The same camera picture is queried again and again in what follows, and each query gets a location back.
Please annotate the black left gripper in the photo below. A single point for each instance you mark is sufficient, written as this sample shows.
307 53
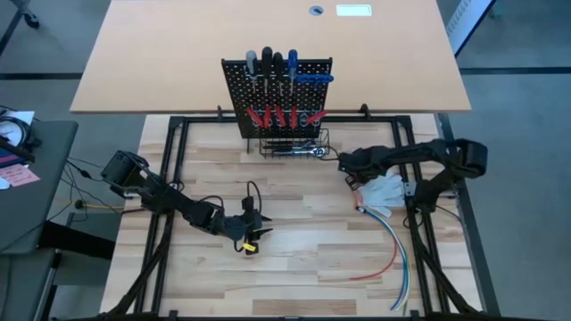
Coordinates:
238 225

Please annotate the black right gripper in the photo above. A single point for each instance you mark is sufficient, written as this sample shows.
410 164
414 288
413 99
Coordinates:
357 162

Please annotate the silver ratchet wrench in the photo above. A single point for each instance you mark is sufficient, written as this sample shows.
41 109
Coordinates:
319 151

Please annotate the small black screwdriver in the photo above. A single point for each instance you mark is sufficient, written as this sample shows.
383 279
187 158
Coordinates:
278 63

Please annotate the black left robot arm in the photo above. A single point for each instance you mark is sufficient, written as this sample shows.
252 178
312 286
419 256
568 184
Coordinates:
169 200

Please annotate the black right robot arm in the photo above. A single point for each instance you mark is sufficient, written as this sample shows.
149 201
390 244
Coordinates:
428 153

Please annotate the yellow tag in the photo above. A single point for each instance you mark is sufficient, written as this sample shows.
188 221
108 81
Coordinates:
248 246

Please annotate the white glove with orange cuff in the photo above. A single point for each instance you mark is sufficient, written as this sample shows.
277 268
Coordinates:
383 196

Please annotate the black metal pegboard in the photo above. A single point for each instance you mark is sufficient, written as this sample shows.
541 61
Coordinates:
234 96

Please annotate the white desk label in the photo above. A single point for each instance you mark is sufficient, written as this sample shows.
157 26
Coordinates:
353 10

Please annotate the grey desk grommet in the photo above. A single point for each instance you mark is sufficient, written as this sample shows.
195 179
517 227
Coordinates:
316 10

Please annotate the white perforated panel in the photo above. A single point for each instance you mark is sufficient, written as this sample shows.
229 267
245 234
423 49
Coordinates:
464 22

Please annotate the tan wooden desk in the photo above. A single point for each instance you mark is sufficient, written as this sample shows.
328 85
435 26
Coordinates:
156 58

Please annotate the dark grey side table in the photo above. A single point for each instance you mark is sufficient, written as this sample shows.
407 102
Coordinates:
40 214

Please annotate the silver table leg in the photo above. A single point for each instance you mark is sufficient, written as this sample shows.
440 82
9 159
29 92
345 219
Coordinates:
47 290

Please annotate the pink paper note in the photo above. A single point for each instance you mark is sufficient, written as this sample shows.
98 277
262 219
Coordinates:
20 176

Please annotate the white paper sheet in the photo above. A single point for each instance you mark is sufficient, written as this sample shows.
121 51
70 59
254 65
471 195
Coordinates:
22 117

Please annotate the blue object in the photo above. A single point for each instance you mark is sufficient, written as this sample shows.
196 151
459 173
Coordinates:
6 158

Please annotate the black chair base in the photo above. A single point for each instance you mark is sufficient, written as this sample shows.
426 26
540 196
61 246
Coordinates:
31 20

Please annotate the black metal rig frame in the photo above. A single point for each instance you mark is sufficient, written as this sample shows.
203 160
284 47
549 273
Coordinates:
290 119

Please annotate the silver screwdriver holder rail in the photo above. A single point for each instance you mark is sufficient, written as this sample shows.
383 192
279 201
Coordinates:
330 68

